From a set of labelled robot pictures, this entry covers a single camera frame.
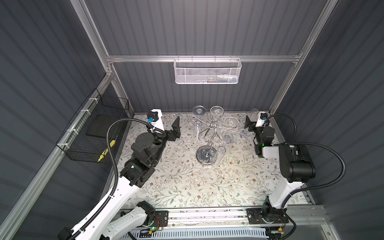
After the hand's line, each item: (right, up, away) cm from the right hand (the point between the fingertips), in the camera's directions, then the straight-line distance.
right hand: (257, 116), depth 91 cm
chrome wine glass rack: (-31, -24, +2) cm, 39 cm away
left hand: (-49, -2, -30) cm, 57 cm away
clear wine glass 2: (-27, +2, -13) cm, 30 cm away
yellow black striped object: (-78, -15, -22) cm, 82 cm away
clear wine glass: (-36, +2, -17) cm, 40 cm away
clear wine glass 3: (-23, -11, -25) cm, 36 cm away
